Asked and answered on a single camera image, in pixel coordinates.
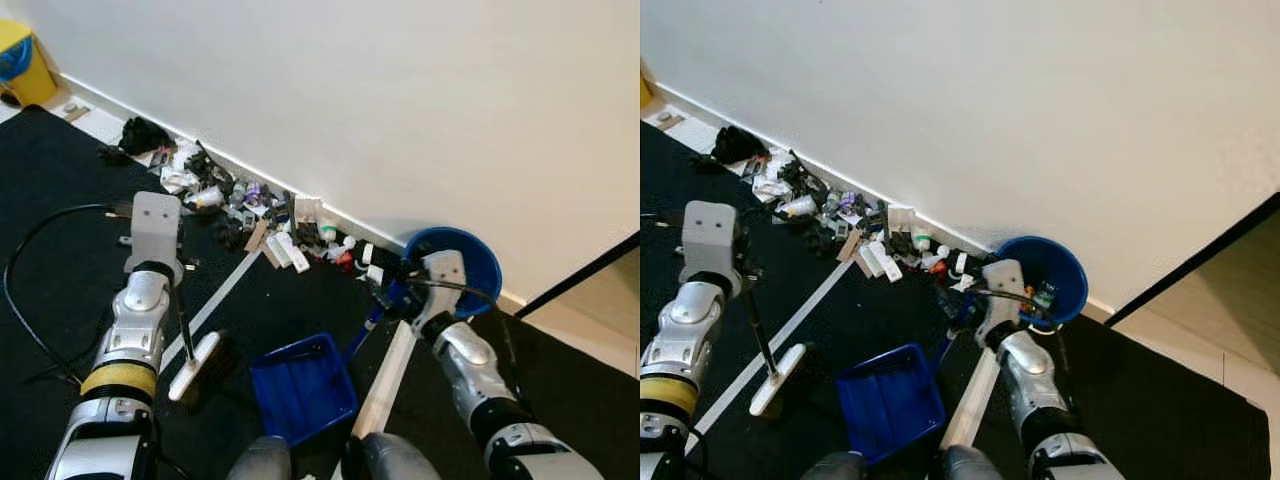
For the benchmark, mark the grey robot leg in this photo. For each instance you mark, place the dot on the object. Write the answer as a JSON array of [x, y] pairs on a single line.
[[395, 460], [260, 460], [835, 467], [975, 465]]

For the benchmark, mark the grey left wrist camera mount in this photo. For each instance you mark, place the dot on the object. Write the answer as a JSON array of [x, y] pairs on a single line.
[[155, 230], [710, 240]]

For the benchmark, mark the wide white floor strip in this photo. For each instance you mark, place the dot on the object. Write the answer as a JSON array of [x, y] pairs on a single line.
[[970, 400], [385, 385]]

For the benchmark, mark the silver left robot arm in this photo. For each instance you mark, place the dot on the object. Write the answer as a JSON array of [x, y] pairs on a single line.
[[135, 330], [690, 330]]

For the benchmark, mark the brown cardboard piece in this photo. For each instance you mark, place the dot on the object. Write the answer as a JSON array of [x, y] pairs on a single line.
[[258, 235], [855, 245]]

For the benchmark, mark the flat white box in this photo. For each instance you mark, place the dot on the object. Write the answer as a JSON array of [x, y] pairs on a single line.
[[308, 210], [901, 218]]

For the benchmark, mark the white rectangular pack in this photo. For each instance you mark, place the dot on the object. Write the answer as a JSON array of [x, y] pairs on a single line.
[[890, 265], [870, 262], [297, 255], [276, 252]]

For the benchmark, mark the white item green cap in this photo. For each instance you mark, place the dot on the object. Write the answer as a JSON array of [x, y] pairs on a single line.
[[922, 242], [328, 235]]

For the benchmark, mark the small white tube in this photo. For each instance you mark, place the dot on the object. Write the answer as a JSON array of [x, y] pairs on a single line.
[[367, 254], [960, 262], [375, 275], [965, 283]]

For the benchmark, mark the small grey floor plate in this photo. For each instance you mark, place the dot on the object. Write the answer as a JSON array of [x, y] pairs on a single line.
[[672, 120], [75, 110]]

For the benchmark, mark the crumpled white paper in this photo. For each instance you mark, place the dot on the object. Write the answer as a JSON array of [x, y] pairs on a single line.
[[768, 182], [178, 172]]

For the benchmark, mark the yellow bin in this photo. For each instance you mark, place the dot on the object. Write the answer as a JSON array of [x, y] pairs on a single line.
[[25, 65]]

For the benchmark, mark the grey right robot leg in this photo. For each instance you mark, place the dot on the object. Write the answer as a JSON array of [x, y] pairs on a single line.
[[975, 465], [395, 460]]

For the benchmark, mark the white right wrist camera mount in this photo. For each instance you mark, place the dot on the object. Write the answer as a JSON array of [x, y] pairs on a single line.
[[1003, 285], [443, 275]]

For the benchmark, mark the thin white floor strip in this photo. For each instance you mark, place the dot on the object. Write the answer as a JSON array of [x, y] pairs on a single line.
[[810, 310], [225, 295]]

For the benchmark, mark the grey left robot leg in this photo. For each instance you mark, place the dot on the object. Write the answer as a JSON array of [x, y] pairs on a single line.
[[260, 460], [835, 467]]

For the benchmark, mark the crumpled black cloth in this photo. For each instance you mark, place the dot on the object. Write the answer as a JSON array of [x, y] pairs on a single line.
[[735, 145], [142, 135]]

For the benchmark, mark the black door frame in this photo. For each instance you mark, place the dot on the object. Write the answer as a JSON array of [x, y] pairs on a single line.
[[1190, 258], [580, 275]]

